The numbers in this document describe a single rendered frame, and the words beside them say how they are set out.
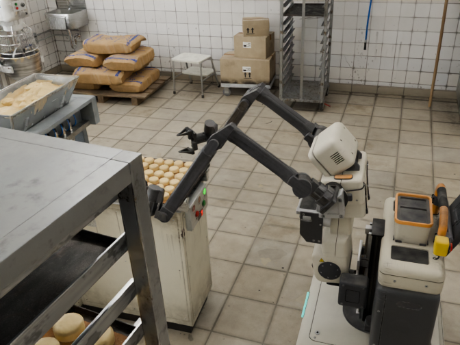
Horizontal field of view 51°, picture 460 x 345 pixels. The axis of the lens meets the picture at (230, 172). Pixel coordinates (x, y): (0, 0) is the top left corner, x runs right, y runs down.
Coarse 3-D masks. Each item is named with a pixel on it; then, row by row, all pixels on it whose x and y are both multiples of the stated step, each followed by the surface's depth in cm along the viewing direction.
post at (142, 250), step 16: (128, 160) 63; (144, 176) 67; (128, 192) 65; (144, 192) 67; (128, 208) 67; (144, 208) 68; (128, 224) 68; (144, 224) 69; (128, 240) 70; (144, 240) 70; (144, 256) 70; (144, 272) 72; (144, 288) 74; (160, 288) 76; (144, 304) 76; (160, 304) 77; (144, 320) 78; (160, 320) 78; (144, 336) 80; (160, 336) 79
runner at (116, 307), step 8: (128, 288) 73; (120, 296) 72; (128, 296) 74; (112, 304) 70; (120, 304) 72; (128, 304) 74; (104, 312) 69; (112, 312) 71; (120, 312) 73; (96, 320) 68; (104, 320) 69; (112, 320) 71; (88, 328) 70; (96, 328) 68; (104, 328) 69; (80, 336) 69; (88, 336) 66; (96, 336) 68; (72, 344) 68; (80, 344) 65; (88, 344) 67
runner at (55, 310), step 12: (120, 240) 69; (108, 252) 67; (120, 252) 70; (96, 264) 65; (108, 264) 68; (84, 276) 63; (96, 276) 65; (72, 288) 61; (84, 288) 64; (60, 300) 60; (72, 300) 62; (48, 312) 58; (60, 312) 60; (36, 324) 56; (48, 324) 58; (24, 336) 55; (36, 336) 57
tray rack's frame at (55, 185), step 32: (0, 128) 74; (0, 160) 65; (32, 160) 65; (64, 160) 64; (96, 160) 64; (0, 192) 58; (32, 192) 57; (64, 192) 57; (96, 192) 58; (0, 224) 52; (32, 224) 51; (64, 224) 53; (0, 256) 47; (32, 256) 50; (0, 288) 47
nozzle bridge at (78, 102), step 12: (72, 96) 273; (84, 96) 272; (60, 108) 257; (72, 108) 257; (84, 108) 273; (96, 108) 275; (48, 120) 243; (60, 120) 244; (72, 120) 268; (84, 120) 275; (96, 120) 276; (36, 132) 231; (48, 132) 249; (60, 132) 259; (72, 132) 262; (84, 132) 285
